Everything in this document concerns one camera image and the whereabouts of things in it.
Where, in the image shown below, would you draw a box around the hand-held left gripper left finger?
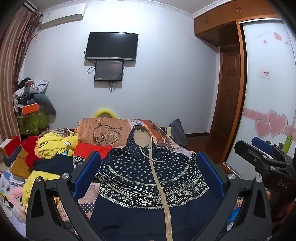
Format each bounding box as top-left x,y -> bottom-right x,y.
25,151 -> 109,241

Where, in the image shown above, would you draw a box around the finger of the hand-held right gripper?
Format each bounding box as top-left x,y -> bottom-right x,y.
234,140 -> 270,173
252,137 -> 288,163

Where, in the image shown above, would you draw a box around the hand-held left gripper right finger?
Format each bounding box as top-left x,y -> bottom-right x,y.
196,151 -> 272,241

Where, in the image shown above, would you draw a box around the navy patterned hoodie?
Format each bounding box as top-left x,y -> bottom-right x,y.
32,125 -> 229,241

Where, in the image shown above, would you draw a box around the person's right forearm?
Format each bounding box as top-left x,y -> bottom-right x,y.
266,189 -> 296,232

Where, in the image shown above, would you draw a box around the red cloth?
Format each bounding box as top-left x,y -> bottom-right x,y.
74,142 -> 112,160

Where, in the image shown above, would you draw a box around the green bottle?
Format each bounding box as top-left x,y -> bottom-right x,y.
283,136 -> 294,153

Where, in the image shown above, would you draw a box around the frosted sliding door with hearts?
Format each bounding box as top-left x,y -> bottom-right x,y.
225,19 -> 296,176

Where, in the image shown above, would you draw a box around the yellow cartoon fleece garment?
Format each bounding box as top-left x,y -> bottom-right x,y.
23,132 -> 79,211

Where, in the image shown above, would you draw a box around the printed bed cover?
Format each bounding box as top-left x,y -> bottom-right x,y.
55,117 -> 245,237

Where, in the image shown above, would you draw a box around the dark blue bag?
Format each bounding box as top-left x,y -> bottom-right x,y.
168,119 -> 187,147

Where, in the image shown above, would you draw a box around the brown wooden door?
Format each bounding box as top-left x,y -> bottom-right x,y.
209,45 -> 242,139

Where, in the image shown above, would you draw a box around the red fluffy garment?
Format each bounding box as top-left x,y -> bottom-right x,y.
22,136 -> 41,168

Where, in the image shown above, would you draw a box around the brown cardboard box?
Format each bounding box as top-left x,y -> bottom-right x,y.
9,149 -> 33,179

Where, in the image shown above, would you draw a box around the green patterned cloth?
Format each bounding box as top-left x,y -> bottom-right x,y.
16,111 -> 50,135

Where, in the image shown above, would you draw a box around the printed paper packets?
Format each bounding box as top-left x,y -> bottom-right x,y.
0,172 -> 25,193

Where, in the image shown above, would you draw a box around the pink plush toy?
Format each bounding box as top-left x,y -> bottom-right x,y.
0,186 -> 26,223

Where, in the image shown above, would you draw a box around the red and white box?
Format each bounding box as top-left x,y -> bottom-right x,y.
0,136 -> 23,158

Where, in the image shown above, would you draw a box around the orange box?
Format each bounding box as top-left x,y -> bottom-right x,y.
22,103 -> 40,115

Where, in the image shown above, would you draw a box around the pile of assorted clutter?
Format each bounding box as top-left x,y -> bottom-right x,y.
13,77 -> 50,114

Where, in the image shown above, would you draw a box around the wooden overhead cabinet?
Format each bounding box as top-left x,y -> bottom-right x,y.
194,0 -> 281,47

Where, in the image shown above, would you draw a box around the striped brown curtain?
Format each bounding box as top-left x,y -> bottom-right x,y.
0,5 -> 43,144

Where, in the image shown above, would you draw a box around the white air conditioner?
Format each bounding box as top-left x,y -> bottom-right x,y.
40,3 -> 87,30

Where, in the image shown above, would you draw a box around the yellow foam ring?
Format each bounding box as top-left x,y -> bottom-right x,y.
92,107 -> 117,119

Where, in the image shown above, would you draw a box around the small black wall monitor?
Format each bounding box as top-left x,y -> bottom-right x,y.
94,60 -> 124,81

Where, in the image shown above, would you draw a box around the black wall television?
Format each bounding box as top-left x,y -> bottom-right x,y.
84,32 -> 139,61

